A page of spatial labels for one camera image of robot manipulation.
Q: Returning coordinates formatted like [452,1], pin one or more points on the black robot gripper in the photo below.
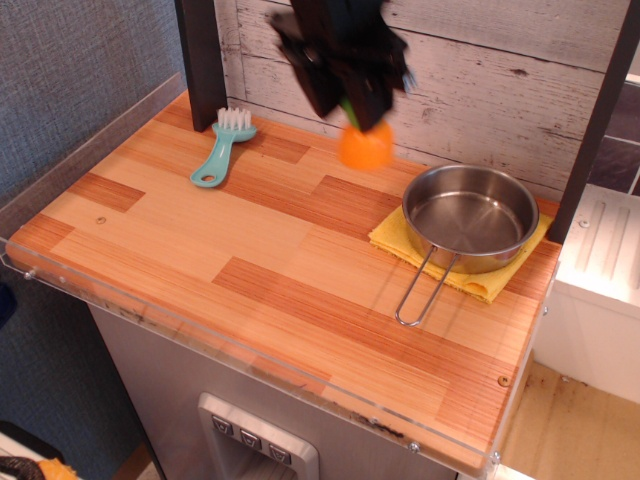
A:
[350,31]

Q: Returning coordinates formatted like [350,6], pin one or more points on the orange toy fruit green top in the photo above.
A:
[364,150]

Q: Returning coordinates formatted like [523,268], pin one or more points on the teal dish brush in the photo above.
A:
[232,126]

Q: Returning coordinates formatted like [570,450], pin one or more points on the yellow folded cloth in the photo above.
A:
[391,236]

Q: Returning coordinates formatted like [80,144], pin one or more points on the stainless steel pan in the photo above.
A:
[465,219]

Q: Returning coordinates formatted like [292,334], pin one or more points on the white toy sink unit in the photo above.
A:
[589,330]

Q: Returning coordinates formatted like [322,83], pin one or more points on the grey toy fridge cabinet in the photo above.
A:
[165,378]

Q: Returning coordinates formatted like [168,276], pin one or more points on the clear acrylic left guard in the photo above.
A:
[50,185]

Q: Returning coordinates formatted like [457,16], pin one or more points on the clear acrylic guard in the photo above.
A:
[50,185]
[416,389]

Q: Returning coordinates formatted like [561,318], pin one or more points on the silver water dispenser panel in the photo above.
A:
[244,446]

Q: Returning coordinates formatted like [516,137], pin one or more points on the clear acrylic front guard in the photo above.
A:
[416,389]

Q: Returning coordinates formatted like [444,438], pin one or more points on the yellow object at corner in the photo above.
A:
[53,469]

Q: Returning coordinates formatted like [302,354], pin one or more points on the dark left post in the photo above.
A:
[202,57]

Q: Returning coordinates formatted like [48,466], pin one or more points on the dark post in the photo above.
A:
[619,65]
[202,57]

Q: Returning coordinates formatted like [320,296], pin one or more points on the dark right post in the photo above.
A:
[619,65]

